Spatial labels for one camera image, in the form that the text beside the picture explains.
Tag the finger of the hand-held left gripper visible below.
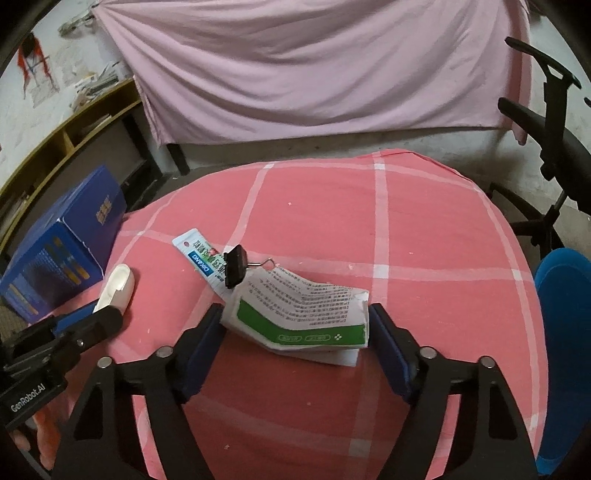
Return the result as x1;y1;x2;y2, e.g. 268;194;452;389
76;307;124;350
52;305;102;337

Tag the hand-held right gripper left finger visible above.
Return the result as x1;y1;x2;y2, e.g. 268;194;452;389
51;303;223;480

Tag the red wall drawing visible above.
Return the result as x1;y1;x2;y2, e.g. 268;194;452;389
16;33;52;89

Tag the blue plastic basin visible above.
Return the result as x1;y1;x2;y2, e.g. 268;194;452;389
533;248;591;478

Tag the black office chair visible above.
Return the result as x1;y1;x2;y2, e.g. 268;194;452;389
488;36;591;251

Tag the black metal frame leg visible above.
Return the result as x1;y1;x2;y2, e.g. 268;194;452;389
166;140;191;176

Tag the person's left hand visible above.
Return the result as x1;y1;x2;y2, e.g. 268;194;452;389
10;402;64;468

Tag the pink checked tablecloth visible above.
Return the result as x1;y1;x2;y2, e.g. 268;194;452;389
34;148;550;480

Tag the white green paper carton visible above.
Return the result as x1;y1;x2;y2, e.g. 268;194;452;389
221;267;371;368

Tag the grey tangled bundle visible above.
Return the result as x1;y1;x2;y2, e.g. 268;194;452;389
57;6;100;38

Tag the white plastic cap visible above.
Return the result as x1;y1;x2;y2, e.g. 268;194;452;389
94;263;136;315

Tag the white blue tube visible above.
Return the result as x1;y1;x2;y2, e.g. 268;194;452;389
172;228;232;297

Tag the black binder clip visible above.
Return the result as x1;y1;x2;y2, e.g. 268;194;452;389
222;244;277;291

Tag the yellow wooden shelf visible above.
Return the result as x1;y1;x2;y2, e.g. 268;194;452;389
0;78;163;260

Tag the blue cardboard box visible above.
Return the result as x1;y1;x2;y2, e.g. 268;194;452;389
0;165;128;324

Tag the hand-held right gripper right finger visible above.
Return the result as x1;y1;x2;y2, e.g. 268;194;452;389
368;302;539;480

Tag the pink hanging cloth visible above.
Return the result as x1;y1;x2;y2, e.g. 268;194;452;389
95;0;533;147

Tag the pile of papers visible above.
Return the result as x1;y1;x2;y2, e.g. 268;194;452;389
69;60;126;110

